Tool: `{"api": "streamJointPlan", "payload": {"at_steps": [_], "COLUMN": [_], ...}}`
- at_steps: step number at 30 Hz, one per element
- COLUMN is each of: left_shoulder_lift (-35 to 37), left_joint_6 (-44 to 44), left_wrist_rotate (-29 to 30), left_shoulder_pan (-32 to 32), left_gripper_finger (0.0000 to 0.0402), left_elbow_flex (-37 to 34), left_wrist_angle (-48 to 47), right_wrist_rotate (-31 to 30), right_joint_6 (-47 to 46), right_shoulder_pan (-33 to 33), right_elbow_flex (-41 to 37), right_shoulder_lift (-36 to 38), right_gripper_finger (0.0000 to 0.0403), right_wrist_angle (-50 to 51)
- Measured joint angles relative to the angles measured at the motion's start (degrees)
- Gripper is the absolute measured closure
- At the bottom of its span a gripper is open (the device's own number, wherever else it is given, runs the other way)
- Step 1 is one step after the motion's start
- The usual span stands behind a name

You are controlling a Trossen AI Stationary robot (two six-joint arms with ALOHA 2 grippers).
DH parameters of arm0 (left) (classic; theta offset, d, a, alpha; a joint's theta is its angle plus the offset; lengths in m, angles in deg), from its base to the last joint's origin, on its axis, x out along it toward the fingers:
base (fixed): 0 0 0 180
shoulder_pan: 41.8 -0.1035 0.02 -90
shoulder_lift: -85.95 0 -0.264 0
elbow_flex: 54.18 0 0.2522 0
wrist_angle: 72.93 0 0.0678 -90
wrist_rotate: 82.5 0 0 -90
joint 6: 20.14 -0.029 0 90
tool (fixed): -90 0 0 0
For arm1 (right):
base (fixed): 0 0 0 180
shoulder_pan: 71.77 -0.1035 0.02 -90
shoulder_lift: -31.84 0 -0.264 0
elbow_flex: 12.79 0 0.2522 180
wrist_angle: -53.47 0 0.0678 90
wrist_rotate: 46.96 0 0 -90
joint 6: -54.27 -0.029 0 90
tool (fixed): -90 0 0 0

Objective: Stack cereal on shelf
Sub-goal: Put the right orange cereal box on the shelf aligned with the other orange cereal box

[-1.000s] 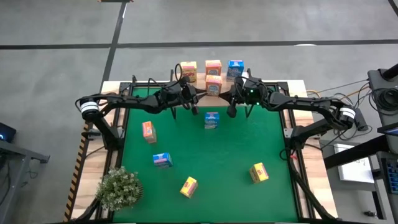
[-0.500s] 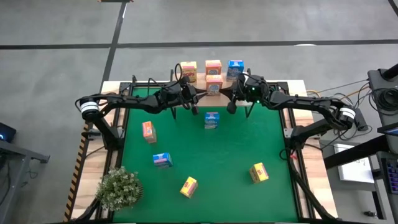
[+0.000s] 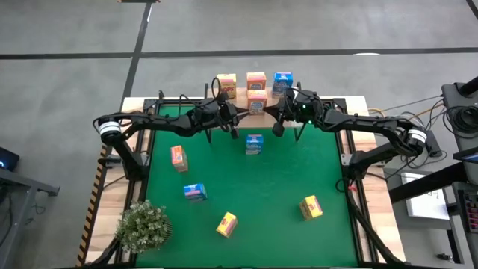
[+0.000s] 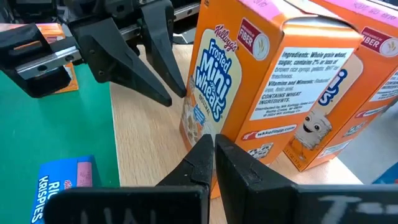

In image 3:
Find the dark tablet screen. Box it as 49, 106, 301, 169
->
453, 146, 478, 164

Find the black equipment stand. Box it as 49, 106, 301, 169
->
441, 76, 478, 150

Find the orange Frosted Mini-Wheats cereal box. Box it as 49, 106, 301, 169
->
170, 145, 190, 173
246, 71, 267, 90
246, 89, 269, 116

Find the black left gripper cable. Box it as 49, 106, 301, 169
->
178, 76, 227, 113

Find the dark grey metal desk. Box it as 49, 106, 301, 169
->
0, 167, 60, 262

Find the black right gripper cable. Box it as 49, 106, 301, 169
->
282, 86, 299, 113

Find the black metal table frame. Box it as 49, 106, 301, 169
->
78, 89, 404, 269

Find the white paper sheet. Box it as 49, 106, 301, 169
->
400, 171, 451, 221

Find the green table mat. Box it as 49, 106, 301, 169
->
134, 104, 359, 268

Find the yellow Corn Pops cereal box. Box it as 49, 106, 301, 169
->
298, 194, 324, 221
216, 72, 238, 100
215, 211, 239, 239

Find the wooden shelf with black legs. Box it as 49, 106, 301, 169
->
203, 81, 308, 145

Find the colourful keypad panel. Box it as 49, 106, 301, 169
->
462, 188, 478, 235

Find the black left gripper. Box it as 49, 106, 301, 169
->
211, 93, 250, 140

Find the black power adapter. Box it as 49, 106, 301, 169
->
424, 129, 444, 158

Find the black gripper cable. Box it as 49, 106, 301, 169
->
282, 86, 299, 113
178, 76, 227, 113

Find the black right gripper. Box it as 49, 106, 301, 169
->
263, 89, 309, 137

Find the blue Rice Krispies cereal box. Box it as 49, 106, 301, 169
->
271, 72, 294, 99
245, 134, 265, 156
182, 182, 208, 203

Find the potted plant in striped pot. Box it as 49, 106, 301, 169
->
114, 200, 174, 255

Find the yellow black caution tape strip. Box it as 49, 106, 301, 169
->
76, 145, 109, 267

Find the coiled black cable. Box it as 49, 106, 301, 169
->
446, 105, 478, 137

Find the black device with blue light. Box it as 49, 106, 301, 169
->
0, 146, 20, 172

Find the black metal beam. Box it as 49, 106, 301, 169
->
388, 162, 471, 205

